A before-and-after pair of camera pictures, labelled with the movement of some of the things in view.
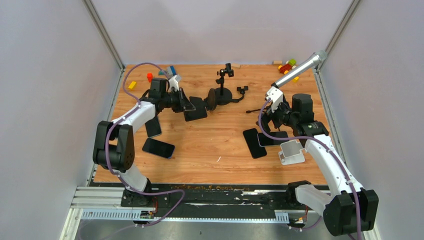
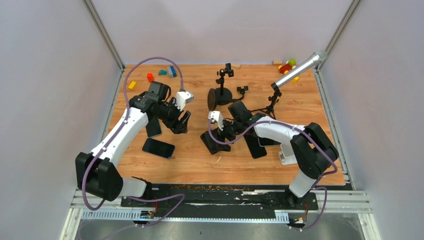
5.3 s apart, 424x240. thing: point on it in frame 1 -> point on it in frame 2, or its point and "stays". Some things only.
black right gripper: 271,116 -> 224,132
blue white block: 171,70 stays
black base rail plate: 215,200 stays
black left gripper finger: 175,92 -> 182,126
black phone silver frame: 265,141 stays
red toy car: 290,64 stays
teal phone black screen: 153,127 stays
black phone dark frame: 251,136 stays
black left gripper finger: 184,101 -> 174,124
